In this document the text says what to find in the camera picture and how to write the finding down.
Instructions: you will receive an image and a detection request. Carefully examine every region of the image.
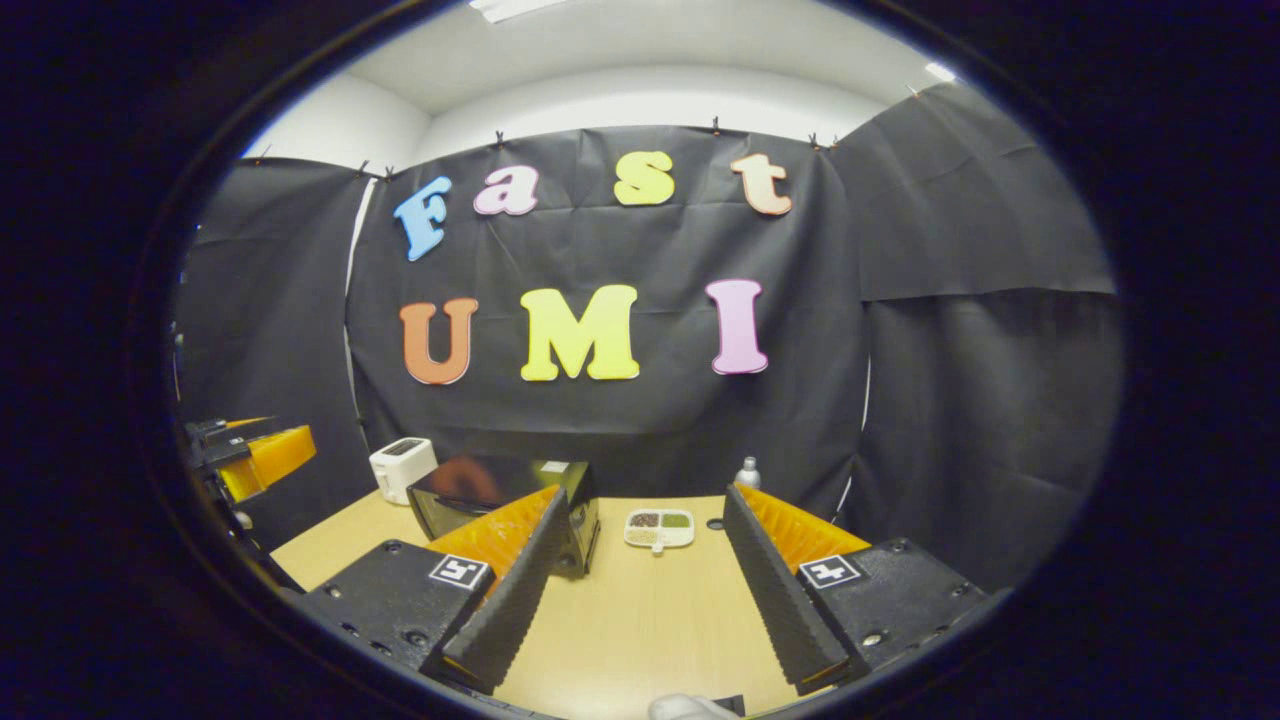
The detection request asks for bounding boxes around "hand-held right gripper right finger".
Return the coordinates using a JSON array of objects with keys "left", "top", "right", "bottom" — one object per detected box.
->
[{"left": 722, "top": 483, "right": 991, "bottom": 697}]

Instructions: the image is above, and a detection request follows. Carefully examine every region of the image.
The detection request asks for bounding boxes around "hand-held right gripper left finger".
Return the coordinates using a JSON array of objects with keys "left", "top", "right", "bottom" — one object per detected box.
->
[{"left": 298, "top": 485, "right": 571, "bottom": 696}]

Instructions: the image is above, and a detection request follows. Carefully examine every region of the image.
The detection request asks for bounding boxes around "black electric oven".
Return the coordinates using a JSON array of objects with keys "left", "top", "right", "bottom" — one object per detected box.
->
[{"left": 407, "top": 457, "right": 602, "bottom": 578}]

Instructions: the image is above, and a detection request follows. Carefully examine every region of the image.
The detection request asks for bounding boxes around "white toaster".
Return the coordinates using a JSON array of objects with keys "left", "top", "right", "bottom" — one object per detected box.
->
[{"left": 369, "top": 437, "right": 439, "bottom": 507}]

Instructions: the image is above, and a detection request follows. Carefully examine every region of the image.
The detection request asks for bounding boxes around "white divided grain dish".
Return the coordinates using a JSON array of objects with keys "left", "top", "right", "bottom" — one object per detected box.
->
[{"left": 624, "top": 508, "right": 696, "bottom": 557}]

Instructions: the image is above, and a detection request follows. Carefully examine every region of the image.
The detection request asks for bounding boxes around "black backdrop cloth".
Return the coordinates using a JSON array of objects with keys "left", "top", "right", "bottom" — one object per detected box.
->
[{"left": 170, "top": 82, "right": 1123, "bottom": 593}]

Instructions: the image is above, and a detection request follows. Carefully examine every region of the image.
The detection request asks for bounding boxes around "large ceiling light panel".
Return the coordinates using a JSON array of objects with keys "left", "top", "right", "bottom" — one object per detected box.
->
[{"left": 468, "top": 0, "right": 573, "bottom": 24}]

